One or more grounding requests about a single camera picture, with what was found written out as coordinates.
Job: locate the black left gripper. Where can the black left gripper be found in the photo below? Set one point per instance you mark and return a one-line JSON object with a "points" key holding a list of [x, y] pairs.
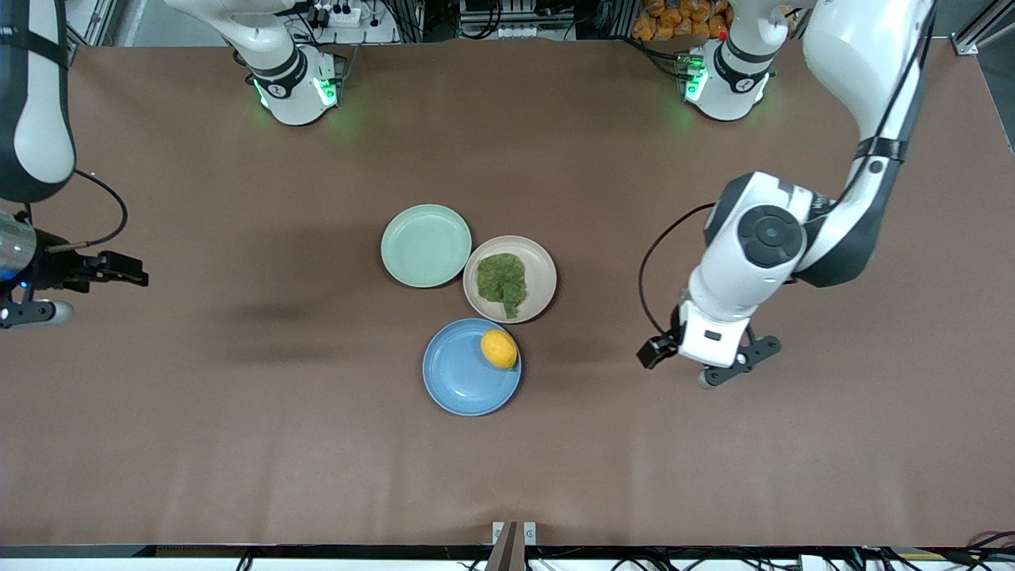
{"points": [[656, 351]]}

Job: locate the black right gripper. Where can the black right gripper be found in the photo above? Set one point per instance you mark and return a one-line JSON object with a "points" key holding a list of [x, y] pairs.
{"points": [[54, 270]]}

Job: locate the yellow lemon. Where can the yellow lemon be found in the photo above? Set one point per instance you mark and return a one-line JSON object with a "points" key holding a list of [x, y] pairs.
{"points": [[499, 349]]}

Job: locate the green lettuce leaf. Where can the green lettuce leaf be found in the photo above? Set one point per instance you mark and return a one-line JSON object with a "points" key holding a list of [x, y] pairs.
{"points": [[501, 277]]}

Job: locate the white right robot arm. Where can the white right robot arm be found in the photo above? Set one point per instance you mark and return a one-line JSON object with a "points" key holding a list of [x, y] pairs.
{"points": [[40, 119]]}

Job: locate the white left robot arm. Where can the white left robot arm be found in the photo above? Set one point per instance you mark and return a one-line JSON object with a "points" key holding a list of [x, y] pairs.
{"points": [[856, 63]]}

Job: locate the beige plate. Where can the beige plate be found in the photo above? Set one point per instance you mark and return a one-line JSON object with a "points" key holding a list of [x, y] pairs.
{"points": [[543, 277]]}

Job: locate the blue plate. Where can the blue plate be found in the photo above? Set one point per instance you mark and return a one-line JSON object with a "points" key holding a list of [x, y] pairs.
{"points": [[460, 377]]}

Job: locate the mint green plate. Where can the mint green plate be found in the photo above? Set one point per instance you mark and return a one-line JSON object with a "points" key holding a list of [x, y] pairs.
{"points": [[424, 246]]}

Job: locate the pile of orange items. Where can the pile of orange items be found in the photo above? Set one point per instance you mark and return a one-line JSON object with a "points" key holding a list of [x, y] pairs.
{"points": [[674, 20]]}

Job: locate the white power strip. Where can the white power strip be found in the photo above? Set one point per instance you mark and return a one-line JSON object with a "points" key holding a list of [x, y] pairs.
{"points": [[349, 20]]}

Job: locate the metal bracket with dark post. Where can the metal bracket with dark post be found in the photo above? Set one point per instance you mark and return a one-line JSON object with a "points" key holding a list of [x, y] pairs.
{"points": [[514, 547]]}

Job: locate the aluminium frame profile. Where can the aluminium frame profile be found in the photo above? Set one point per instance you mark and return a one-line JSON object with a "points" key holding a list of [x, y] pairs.
{"points": [[983, 28]]}

